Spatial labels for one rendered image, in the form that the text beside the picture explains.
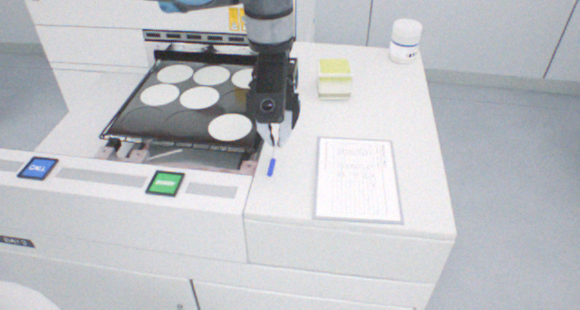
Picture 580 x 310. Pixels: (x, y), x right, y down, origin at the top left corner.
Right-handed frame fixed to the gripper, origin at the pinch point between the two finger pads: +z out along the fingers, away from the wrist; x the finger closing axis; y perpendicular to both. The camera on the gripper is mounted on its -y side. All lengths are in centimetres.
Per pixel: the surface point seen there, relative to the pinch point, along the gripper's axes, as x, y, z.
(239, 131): 11.2, 14.8, 9.4
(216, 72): 23.7, 40.0, 8.7
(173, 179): 17.4, -8.1, 3.0
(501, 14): -105, 197, 51
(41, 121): 171, 119, 92
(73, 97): 81, 50, 25
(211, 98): 21.4, 27.2, 8.9
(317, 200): -8.4, -9.9, 3.6
